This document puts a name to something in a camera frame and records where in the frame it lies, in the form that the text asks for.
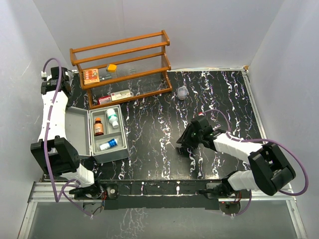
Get white blue bandage roll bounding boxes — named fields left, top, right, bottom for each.
left=99, top=138, right=118, bottom=151

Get grey plastic tray insert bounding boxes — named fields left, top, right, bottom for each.
left=89, top=105, right=129, bottom=163

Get small white bottle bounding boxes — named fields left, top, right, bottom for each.
left=106, top=109, right=119, bottom=128

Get grey metal case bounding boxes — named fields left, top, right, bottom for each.
left=65, top=105, right=129, bottom=163

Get brown medicine bottle orange cap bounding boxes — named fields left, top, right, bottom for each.
left=94, top=118, right=104, bottom=136

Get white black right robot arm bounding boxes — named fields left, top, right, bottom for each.
left=177, top=116, right=296, bottom=198

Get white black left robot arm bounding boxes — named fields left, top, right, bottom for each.
left=30, top=67, right=103, bottom=199

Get white green medicine box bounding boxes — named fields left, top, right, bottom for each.
left=111, top=90, right=134, bottom=101

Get red white medicine box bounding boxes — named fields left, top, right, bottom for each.
left=98, top=96, right=112, bottom=105

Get clear round plastic container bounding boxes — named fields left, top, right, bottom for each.
left=177, top=86, right=189, bottom=100

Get wooden shelf rack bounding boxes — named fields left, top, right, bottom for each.
left=69, top=30, right=172, bottom=110

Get yellow small box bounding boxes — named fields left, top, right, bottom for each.
left=107, top=64, right=117, bottom=73

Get orange patterned box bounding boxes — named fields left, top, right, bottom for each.
left=83, top=68, right=100, bottom=85

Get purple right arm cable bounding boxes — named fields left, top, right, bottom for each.
left=198, top=109, right=310, bottom=216

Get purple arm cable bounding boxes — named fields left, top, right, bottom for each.
left=198, top=109, right=310, bottom=216
left=41, top=57, right=100, bottom=217

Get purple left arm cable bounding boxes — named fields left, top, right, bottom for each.
left=41, top=57, right=100, bottom=217

